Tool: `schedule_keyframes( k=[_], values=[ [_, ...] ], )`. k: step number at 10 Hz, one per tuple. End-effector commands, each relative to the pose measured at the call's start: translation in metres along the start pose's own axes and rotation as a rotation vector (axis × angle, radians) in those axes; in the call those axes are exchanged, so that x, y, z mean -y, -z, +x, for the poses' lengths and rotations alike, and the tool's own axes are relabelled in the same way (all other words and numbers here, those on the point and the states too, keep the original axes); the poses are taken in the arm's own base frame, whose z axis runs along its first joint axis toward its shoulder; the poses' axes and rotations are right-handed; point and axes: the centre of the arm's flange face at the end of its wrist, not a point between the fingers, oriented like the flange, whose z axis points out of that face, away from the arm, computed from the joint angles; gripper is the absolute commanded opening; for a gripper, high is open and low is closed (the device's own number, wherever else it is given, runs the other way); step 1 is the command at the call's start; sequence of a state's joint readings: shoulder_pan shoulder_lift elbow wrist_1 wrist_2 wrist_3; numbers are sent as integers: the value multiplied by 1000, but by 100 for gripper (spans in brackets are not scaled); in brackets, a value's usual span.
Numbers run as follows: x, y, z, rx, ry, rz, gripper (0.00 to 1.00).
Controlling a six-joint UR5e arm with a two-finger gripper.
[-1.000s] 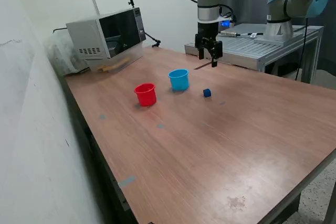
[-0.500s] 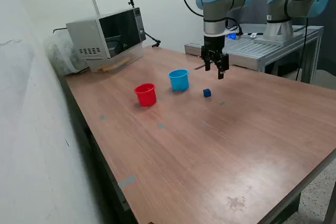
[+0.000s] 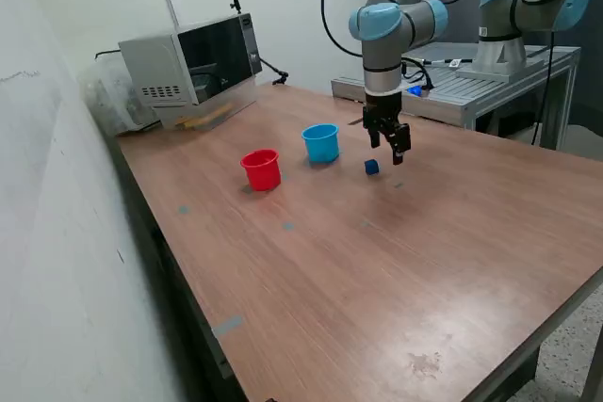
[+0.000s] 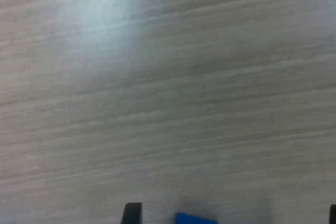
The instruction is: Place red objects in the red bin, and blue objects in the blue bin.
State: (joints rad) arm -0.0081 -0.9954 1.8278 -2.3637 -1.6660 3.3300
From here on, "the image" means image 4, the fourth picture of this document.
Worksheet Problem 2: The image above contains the blue cube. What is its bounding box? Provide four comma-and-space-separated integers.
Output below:
174, 212, 218, 224

